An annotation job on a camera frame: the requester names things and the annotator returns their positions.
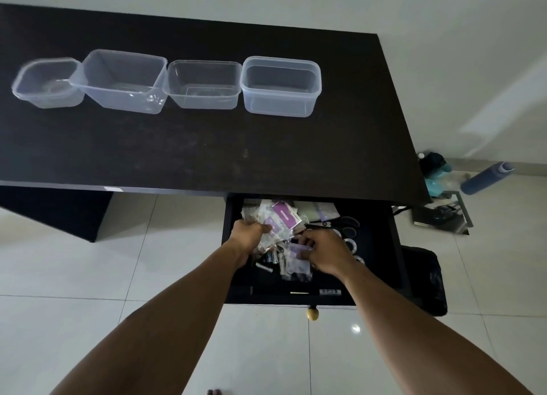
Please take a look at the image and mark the small purple plastic packet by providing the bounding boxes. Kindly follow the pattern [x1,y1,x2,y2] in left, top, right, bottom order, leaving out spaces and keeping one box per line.
[284,243,314,264]

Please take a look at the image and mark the bundle of clear plastic packets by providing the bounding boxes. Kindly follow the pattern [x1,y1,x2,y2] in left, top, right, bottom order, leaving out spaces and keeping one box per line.
[240,199,283,254]

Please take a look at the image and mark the loose batteries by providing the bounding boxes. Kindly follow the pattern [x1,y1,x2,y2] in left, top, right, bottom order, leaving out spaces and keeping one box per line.
[255,255,284,273]

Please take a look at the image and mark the black desk drawer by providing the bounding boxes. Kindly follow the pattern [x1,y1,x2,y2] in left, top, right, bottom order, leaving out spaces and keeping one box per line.
[221,193,405,308]

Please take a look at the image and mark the white paper sheets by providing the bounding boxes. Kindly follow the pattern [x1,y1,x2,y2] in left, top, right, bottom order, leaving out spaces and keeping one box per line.
[298,201,341,225]

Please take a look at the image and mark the black desk side panel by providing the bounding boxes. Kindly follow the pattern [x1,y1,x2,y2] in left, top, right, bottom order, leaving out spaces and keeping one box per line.
[0,185,114,243]

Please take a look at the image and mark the purple and white card packet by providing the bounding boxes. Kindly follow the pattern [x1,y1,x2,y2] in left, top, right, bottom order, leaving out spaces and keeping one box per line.
[271,201,303,229]

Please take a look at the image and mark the black metal frame stand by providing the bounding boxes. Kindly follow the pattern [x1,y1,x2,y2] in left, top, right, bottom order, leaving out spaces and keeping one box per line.
[412,189,474,236]

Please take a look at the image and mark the shallow clear plastic container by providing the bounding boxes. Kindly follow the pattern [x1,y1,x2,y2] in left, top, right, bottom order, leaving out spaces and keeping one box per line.
[162,60,242,109]

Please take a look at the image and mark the person's right forearm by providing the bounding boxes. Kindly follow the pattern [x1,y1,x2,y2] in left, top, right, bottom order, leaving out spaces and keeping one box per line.
[337,262,535,395]

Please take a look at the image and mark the person's left hand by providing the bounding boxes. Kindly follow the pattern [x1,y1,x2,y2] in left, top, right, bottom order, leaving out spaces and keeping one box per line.
[230,219,274,255]

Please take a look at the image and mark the large clear plastic container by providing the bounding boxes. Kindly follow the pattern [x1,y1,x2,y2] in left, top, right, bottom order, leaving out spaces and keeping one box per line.
[69,49,168,114]

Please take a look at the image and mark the teal plastic bottle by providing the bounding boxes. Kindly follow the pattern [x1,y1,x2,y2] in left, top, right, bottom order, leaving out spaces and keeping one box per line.
[425,164,453,199]

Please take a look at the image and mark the thick-rimmed clear plastic container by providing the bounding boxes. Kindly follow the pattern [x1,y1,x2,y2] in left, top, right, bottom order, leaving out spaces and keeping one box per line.
[240,56,322,118]

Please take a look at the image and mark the blue water bottle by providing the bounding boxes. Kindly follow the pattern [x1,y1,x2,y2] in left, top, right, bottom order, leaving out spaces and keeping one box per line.
[460,161,516,196]

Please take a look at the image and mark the black bag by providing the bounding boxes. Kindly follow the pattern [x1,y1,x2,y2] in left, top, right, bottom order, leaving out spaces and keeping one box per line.
[401,245,449,317]

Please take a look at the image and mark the black cap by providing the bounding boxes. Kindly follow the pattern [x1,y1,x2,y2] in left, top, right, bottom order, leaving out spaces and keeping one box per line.
[418,151,448,179]

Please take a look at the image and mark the small rounded clear plastic container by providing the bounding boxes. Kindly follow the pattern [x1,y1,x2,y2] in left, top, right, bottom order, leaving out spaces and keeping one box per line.
[11,57,85,109]

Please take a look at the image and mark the person's right hand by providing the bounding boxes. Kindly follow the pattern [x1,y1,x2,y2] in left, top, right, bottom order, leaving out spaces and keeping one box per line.
[297,229,358,279]

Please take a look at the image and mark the person's left forearm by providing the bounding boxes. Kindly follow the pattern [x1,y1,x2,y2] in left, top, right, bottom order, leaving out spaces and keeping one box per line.
[49,242,254,395]

